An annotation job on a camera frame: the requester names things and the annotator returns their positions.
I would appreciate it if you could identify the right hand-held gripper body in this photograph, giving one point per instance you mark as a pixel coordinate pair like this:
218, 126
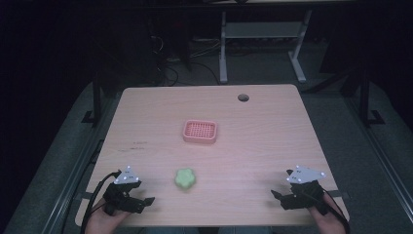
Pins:
303, 193

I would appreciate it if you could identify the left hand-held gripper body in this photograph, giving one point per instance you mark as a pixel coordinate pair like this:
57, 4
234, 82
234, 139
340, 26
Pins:
120, 198

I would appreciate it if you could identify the green flower-shaped soap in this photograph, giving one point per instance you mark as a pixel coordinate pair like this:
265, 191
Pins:
185, 177

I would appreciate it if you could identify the pink soap dish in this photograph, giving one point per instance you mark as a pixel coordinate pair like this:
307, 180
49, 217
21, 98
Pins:
199, 131

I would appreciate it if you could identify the person's left hand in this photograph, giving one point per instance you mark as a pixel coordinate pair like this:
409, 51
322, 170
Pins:
102, 221

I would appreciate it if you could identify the person's right hand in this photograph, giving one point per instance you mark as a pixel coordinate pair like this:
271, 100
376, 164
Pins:
328, 219

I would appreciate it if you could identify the black metal stand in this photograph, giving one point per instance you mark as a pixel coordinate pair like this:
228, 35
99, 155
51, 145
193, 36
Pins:
96, 97
365, 97

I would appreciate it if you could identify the white metal table frame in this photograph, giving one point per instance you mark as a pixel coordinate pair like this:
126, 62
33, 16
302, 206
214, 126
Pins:
259, 31

